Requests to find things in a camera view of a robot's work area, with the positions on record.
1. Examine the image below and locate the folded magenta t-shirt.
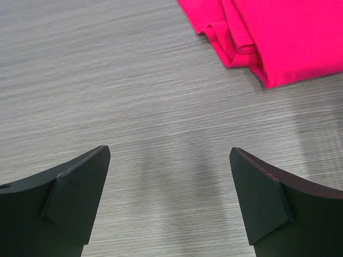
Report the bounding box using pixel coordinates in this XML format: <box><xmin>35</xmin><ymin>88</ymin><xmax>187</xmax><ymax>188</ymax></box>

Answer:
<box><xmin>179</xmin><ymin>0</ymin><xmax>342</xmax><ymax>88</ymax></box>

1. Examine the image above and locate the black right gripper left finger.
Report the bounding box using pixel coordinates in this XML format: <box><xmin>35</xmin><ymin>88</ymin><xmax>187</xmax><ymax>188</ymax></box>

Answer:
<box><xmin>1</xmin><ymin>146</ymin><xmax>110</xmax><ymax>256</ymax></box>

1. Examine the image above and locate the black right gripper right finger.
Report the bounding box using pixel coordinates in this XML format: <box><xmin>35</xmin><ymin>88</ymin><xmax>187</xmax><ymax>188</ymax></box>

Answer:
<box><xmin>229</xmin><ymin>147</ymin><xmax>342</xmax><ymax>257</ymax></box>

